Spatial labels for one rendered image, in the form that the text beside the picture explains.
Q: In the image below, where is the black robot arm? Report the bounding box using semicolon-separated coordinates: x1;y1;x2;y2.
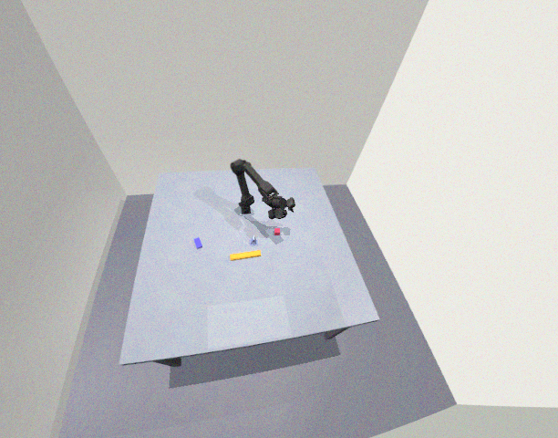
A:
230;159;287;219

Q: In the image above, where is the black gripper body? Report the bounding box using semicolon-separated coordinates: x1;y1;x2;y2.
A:
268;197;295;220

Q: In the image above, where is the orange bar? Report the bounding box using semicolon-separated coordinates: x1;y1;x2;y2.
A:
230;250;261;261

